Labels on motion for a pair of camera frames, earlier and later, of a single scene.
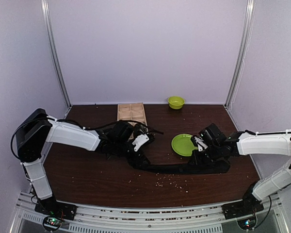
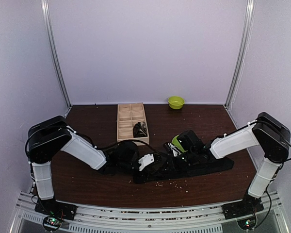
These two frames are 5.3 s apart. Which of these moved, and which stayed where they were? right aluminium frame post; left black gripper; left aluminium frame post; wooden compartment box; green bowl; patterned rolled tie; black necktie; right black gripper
Moved: left black gripper; black necktie; right black gripper
Stayed: patterned rolled tie; left aluminium frame post; right aluminium frame post; green bowl; wooden compartment box
